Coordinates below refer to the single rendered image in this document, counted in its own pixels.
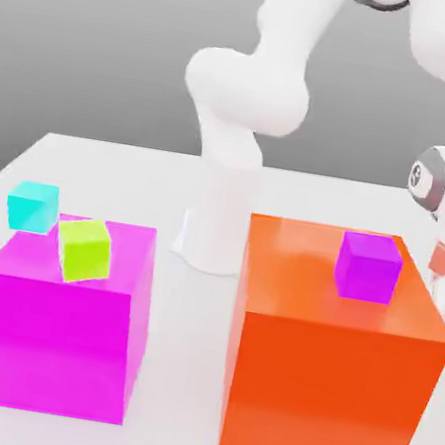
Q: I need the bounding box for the small purple cube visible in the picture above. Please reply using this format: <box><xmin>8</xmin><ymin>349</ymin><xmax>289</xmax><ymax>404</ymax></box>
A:
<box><xmin>330</xmin><ymin>228</ymin><xmax>408</xmax><ymax>308</ymax></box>

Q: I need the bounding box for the small lime green cube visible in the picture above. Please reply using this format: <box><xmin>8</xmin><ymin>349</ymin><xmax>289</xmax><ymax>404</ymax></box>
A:
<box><xmin>48</xmin><ymin>213</ymin><xmax>119</xmax><ymax>289</ymax></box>

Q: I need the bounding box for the small cyan cube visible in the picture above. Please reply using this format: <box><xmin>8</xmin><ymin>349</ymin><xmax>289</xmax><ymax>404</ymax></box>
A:
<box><xmin>2</xmin><ymin>177</ymin><xmax>64</xmax><ymax>239</ymax></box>

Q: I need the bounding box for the large orange box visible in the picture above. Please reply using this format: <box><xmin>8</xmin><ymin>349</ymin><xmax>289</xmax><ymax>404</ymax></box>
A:
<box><xmin>212</xmin><ymin>211</ymin><xmax>445</xmax><ymax>445</ymax></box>

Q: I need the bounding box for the large magenta box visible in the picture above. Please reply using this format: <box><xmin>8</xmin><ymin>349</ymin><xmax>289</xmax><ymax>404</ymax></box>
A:
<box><xmin>0</xmin><ymin>203</ymin><xmax>166</xmax><ymax>429</ymax></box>

